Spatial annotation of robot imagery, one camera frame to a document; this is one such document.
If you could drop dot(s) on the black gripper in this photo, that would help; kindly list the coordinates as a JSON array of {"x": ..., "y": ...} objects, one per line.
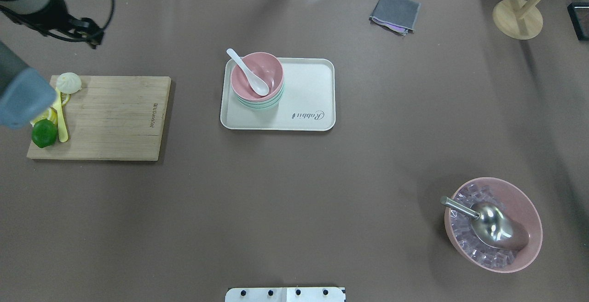
[{"x": 59, "y": 13}]

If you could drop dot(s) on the white ceramic spoon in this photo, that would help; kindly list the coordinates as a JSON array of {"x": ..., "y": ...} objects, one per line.
[{"x": 256, "y": 83}]

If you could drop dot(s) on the small pink bowl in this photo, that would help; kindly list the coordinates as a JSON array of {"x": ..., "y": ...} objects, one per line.
[{"x": 265, "y": 66}]

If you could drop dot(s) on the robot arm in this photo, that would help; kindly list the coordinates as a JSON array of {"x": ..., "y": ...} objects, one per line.
[{"x": 24, "y": 93}]

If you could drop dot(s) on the yellow plastic spoon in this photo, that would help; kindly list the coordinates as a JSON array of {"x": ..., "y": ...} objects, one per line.
[{"x": 61, "y": 123}]

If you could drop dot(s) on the upper green bowl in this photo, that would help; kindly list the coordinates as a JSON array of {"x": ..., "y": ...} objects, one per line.
[{"x": 279, "y": 94}]

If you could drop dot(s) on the large pink ice bowl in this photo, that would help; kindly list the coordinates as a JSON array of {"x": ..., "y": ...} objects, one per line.
[{"x": 513, "y": 202}]

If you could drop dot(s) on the white steamed bun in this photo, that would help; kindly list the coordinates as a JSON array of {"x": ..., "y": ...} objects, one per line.
[{"x": 68, "y": 83}]

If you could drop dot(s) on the lemon slice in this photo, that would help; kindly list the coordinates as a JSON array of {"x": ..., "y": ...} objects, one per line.
[
  {"x": 64, "y": 98},
  {"x": 49, "y": 114}
]

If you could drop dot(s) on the wooden cutting board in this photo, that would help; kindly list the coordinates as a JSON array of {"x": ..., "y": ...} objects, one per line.
[{"x": 112, "y": 118}]

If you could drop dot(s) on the green lime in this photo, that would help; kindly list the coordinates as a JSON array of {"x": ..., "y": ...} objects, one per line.
[{"x": 44, "y": 133}]

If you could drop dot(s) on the cream serving tray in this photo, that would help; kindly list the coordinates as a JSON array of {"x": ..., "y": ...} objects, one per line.
[{"x": 308, "y": 102}]

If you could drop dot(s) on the grey folded cloth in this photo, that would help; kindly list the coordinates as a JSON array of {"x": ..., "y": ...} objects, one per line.
[{"x": 398, "y": 16}]

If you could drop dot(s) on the wooden mug tree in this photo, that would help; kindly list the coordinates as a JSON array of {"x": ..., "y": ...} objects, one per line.
[{"x": 519, "y": 19}]

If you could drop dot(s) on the metal ice scoop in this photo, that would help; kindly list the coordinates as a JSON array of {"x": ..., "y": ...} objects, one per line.
[{"x": 491, "y": 225}]

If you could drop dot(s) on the white camera post base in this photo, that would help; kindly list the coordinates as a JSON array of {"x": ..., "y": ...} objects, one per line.
[{"x": 286, "y": 294}]

